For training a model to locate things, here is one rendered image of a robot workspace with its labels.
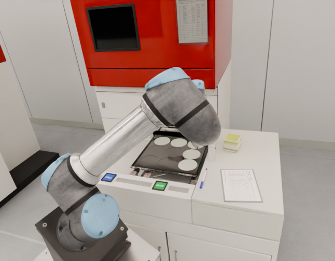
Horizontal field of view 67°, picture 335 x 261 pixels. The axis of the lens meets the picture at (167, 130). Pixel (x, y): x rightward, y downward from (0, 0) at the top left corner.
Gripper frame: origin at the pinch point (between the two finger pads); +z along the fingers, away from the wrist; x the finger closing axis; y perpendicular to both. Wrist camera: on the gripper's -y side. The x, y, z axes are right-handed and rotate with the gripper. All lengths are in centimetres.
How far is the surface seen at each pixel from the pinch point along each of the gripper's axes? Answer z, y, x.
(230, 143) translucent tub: -2.1, 10.9, 13.5
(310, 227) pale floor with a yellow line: 99, 15, 92
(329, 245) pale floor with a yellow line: 99, 32, 89
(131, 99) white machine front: -13, -54, -15
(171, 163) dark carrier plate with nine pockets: 9.4, -4.7, -12.7
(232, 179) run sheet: 2.4, 29.0, 0.4
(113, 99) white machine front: -13, -63, -25
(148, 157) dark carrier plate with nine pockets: 9.4, -17.3, -21.2
